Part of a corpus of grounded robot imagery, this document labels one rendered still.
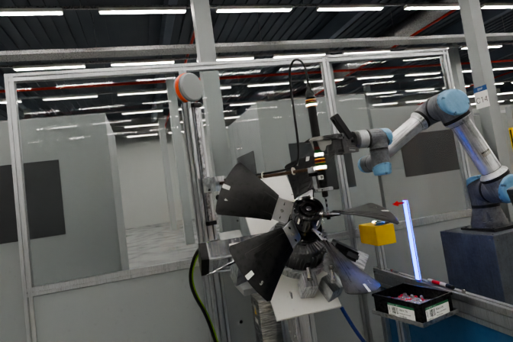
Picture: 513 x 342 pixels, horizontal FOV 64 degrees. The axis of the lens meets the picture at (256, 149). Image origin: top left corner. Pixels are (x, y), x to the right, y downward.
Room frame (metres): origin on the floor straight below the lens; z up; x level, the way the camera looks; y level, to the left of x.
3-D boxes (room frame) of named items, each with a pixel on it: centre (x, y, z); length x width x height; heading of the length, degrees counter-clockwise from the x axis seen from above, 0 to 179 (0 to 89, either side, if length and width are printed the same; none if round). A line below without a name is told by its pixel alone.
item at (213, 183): (2.03, 0.23, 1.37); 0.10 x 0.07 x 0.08; 50
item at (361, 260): (1.67, -0.28, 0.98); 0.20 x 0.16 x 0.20; 15
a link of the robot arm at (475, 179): (1.88, -0.99, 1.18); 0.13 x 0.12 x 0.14; 7
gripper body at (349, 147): (1.66, -0.35, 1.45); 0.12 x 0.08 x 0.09; 105
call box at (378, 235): (2.00, -0.52, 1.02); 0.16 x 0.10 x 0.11; 15
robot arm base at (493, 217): (1.89, -0.99, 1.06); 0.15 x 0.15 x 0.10
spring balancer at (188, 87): (2.09, 0.31, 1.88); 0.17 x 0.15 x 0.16; 105
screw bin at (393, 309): (1.51, -0.47, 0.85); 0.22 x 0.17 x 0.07; 29
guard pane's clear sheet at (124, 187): (2.33, -0.07, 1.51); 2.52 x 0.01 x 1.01; 105
